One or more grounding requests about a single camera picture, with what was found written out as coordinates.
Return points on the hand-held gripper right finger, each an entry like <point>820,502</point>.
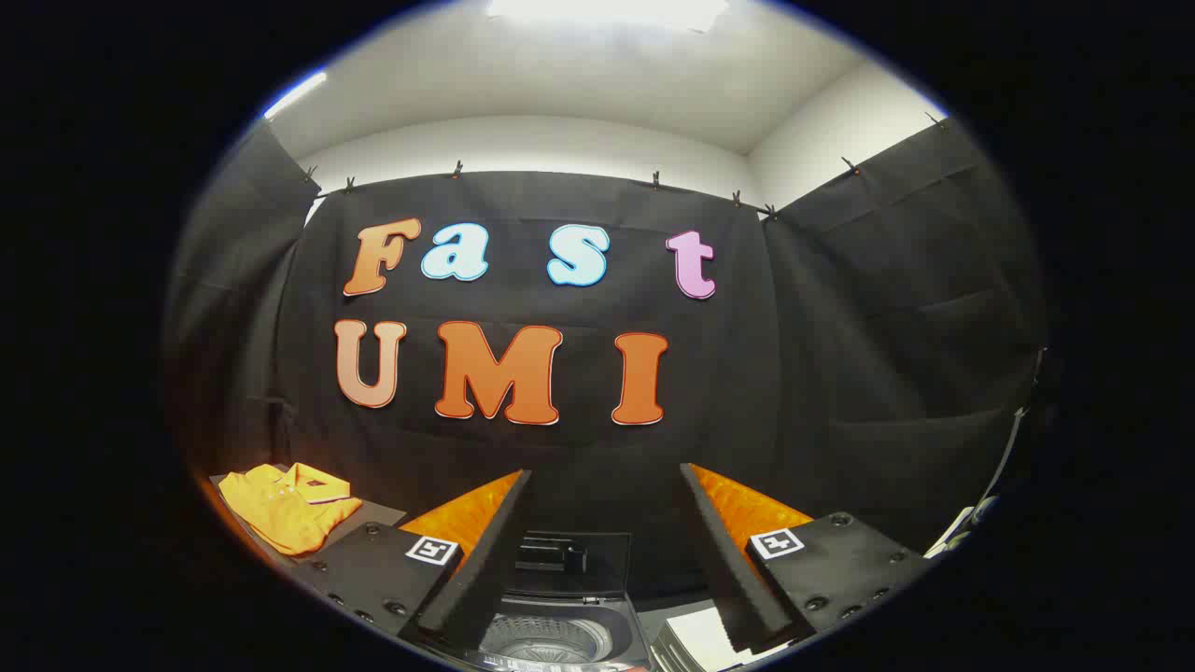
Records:
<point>724,551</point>

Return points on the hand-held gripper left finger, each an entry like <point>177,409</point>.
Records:
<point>490,560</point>

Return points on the dark glass washing machine lid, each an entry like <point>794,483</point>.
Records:
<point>569,560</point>

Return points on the grey washing machine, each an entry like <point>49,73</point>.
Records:
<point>551,644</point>

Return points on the yellow polo shirt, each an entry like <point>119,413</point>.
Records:
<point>285,509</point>

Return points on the white sheet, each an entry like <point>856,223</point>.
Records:
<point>700,639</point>

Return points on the white plastic item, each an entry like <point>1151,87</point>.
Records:
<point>962,527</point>

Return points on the row of cloth clips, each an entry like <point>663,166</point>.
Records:
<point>456,170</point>

